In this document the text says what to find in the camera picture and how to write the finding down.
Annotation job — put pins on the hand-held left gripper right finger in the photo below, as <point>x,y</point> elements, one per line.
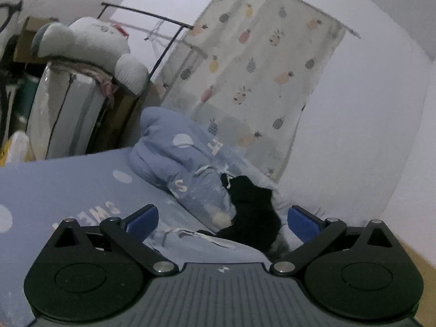
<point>301,223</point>

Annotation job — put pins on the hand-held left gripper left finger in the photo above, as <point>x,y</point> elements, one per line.
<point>143,223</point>

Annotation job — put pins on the black metal clothes rack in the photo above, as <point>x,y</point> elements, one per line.
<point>136,12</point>

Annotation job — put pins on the black garment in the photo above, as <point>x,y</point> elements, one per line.
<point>252,211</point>

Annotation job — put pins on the light blue printed quilt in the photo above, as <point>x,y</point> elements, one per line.
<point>177,156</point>

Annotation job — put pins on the light blue printed bed sheet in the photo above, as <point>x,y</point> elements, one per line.
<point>51,184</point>

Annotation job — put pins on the cardboard box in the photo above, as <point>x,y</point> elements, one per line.
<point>27,44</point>
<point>122,115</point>

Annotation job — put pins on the wooden headboard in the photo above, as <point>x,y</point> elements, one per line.
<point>422,259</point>

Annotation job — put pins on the white plastic bag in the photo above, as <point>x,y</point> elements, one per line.
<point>17,150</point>

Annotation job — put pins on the pink patterned cloth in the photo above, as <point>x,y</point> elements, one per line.
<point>102,78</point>

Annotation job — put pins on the pineapple print curtain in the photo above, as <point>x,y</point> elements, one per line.
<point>259,75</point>

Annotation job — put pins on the teal plastic bin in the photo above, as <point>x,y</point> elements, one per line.
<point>29,102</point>

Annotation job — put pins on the white plush toy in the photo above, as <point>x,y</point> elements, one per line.
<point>92,41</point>

